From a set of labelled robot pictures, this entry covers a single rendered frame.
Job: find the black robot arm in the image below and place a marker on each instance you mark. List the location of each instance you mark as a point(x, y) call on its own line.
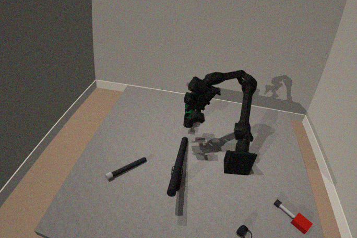
point(204, 87)

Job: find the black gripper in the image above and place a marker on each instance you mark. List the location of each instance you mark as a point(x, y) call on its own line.
point(196, 115)

